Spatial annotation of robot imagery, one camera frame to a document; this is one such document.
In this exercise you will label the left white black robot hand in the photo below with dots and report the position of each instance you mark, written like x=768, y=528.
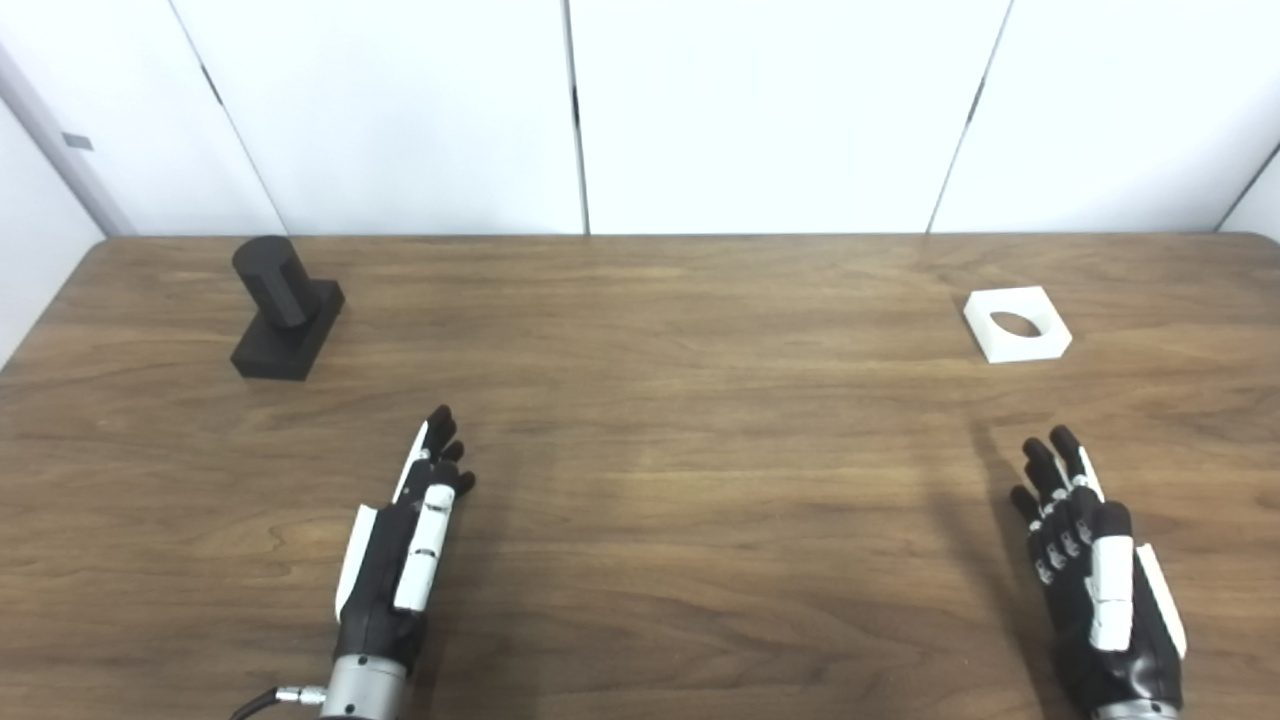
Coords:
x=385, y=580

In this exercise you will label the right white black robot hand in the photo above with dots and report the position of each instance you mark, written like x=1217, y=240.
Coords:
x=1120, y=650

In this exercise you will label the black peg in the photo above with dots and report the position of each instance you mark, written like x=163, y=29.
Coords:
x=280, y=300

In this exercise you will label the white square piece with hole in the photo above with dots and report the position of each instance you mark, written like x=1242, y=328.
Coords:
x=1045, y=345

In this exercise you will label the small grey wall label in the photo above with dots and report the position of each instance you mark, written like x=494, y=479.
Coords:
x=77, y=141

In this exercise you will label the grey wall corner post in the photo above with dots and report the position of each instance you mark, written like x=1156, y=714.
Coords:
x=55, y=135

